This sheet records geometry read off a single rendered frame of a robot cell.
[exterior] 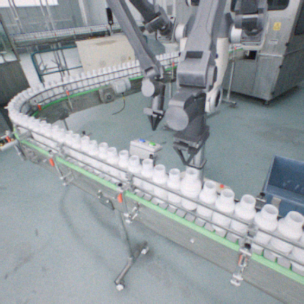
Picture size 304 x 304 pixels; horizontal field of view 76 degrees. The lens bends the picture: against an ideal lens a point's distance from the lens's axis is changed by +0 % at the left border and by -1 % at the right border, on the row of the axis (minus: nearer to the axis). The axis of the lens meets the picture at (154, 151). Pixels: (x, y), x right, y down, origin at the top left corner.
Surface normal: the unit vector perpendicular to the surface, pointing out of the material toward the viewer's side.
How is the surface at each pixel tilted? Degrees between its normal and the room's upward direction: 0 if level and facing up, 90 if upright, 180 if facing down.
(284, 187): 90
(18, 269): 0
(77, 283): 0
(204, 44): 54
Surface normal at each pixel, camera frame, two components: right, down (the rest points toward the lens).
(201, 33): -0.48, -0.05
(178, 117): -0.54, 0.52
